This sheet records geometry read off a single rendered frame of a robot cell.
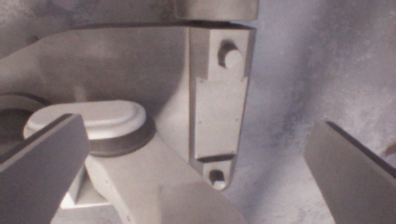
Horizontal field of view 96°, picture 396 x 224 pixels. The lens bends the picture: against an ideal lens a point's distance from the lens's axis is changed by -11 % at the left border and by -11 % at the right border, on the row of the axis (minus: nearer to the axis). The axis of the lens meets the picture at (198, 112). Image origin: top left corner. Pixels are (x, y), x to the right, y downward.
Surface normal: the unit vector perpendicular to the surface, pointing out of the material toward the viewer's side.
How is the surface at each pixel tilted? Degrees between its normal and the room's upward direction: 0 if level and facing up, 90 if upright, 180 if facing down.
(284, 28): 0
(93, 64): 0
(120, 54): 0
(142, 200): 90
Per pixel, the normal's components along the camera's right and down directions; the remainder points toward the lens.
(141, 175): 0.03, -0.87
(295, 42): 0.18, 0.48
